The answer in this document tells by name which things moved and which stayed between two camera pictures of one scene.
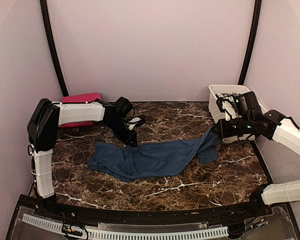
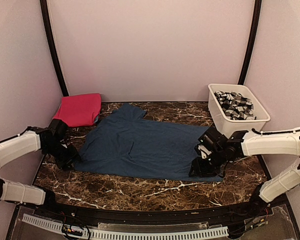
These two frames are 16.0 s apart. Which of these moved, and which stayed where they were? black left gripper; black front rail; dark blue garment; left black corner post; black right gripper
Moved: dark blue garment; black right gripper; black left gripper
Stayed: left black corner post; black front rail
